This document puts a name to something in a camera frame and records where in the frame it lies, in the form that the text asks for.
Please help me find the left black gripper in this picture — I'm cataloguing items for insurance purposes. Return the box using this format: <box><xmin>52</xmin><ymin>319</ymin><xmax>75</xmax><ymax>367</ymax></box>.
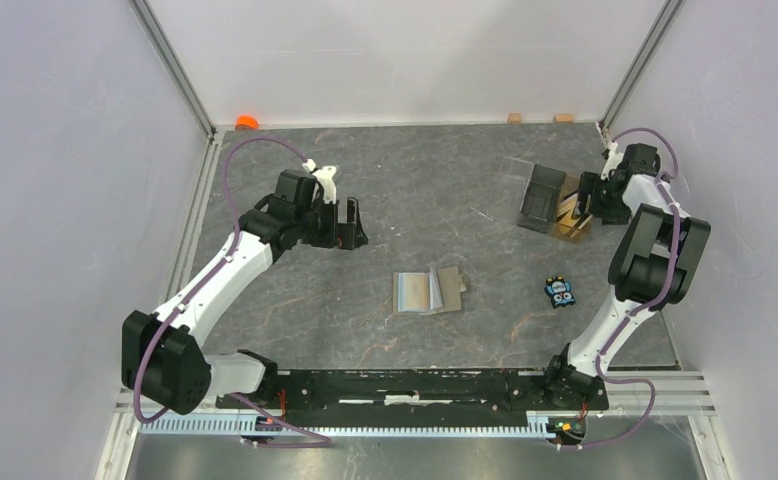
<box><xmin>295</xmin><ymin>195</ymin><xmax>367</xmax><ymax>250</ymax></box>

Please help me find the olive card holder wallet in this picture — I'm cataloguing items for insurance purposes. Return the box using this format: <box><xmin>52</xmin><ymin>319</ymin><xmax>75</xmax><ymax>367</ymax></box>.
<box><xmin>392</xmin><ymin>266</ymin><xmax>467</xmax><ymax>316</ymax></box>

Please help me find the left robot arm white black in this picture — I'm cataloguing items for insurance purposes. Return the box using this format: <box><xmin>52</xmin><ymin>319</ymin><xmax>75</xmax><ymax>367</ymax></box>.
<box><xmin>121</xmin><ymin>162</ymin><xmax>368</xmax><ymax>423</ymax></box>

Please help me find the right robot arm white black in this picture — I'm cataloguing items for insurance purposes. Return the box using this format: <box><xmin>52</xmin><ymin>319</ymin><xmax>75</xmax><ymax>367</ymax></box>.
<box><xmin>542</xmin><ymin>142</ymin><xmax>712</xmax><ymax>409</ymax></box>

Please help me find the clear three-compartment plastic box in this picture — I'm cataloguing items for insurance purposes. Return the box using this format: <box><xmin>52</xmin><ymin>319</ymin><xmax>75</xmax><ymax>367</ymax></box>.
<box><xmin>487</xmin><ymin>158</ymin><xmax>593</xmax><ymax>244</ymax></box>

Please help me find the black blue owl sticker toy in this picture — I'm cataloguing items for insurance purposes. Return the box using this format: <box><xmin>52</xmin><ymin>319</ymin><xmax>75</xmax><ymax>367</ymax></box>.
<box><xmin>545</xmin><ymin>276</ymin><xmax>576</xmax><ymax>309</ymax></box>

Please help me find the orange round cap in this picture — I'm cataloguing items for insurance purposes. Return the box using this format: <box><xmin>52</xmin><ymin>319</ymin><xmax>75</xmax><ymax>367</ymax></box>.
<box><xmin>234</xmin><ymin>115</ymin><xmax>259</xmax><ymax>130</ymax></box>

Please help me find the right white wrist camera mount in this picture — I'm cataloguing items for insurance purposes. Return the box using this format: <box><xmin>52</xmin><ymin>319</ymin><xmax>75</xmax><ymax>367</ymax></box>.
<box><xmin>600</xmin><ymin>141</ymin><xmax>624</xmax><ymax>181</ymax></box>

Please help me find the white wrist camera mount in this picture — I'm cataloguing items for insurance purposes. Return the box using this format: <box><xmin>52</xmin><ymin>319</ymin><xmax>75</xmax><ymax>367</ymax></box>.
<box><xmin>302</xmin><ymin>159</ymin><xmax>338</xmax><ymax>204</ymax></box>
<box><xmin>600</xmin><ymin>141</ymin><xmax>624</xmax><ymax>181</ymax></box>

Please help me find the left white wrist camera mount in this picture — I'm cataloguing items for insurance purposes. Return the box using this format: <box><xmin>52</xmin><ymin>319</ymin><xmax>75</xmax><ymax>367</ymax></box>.
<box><xmin>302</xmin><ymin>159</ymin><xmax>338</xmax><ymax>204</ymax></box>

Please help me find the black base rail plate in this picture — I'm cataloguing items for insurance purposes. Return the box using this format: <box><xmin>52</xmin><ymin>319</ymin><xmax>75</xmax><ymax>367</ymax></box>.
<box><xmin>248</xmin><ymin>368</ymin><xmax>609</xmax><ymax>428</ymax></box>

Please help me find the white slotted cable duct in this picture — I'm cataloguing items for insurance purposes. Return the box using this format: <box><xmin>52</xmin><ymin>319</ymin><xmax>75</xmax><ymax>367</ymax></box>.
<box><xmin>140</xmin><ymin>413</ymin><xmax>555</xmax><ymax>440</ymax></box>

